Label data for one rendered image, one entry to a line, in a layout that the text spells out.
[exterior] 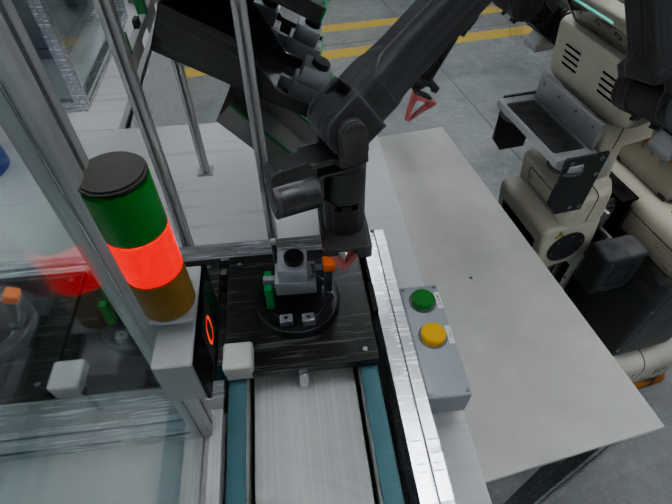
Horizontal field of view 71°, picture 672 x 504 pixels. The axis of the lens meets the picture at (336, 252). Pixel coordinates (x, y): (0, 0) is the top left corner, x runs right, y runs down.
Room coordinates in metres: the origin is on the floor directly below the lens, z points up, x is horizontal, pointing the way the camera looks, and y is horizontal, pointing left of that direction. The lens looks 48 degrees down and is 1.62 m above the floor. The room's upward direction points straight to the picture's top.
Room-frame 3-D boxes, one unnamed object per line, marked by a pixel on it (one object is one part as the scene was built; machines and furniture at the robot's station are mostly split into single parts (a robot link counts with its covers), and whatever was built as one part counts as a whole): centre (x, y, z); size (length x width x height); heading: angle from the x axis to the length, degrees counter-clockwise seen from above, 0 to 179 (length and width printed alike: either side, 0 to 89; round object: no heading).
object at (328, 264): (0.47, 0.02, 1.04); 0.04 x 0.02 x 0.08; 97
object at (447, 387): (0.41, -0.16, 0.93); 0.21 x 0.07 x 0.06; 7
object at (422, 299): (0.48, -0.15, 0.96); 0.04 x 0.04 x 0.02
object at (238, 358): (0.36, 0.15, 0.97); 0.05 x 0.05 x 0.04; 7
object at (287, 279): (0.46, 0.07, 1.06); 0.08 x 0.04 x 0.07; 95
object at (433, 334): (0.41, -0.16, 0.96); 0.04 x 0.04 x 0.02
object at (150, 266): (0.26, 0.16, 1.33); 0.05 x 0.05 x 0.05
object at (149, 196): (0.26, 0.16, 1.38); 0.05 x 0.05 x 0.05
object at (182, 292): (0.26, 0.16, 1.28); 0.05 x 0.05 x 0.05
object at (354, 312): (0.46, 0.07, 0.96); 0.24 x 0.24 x 0.02; 7
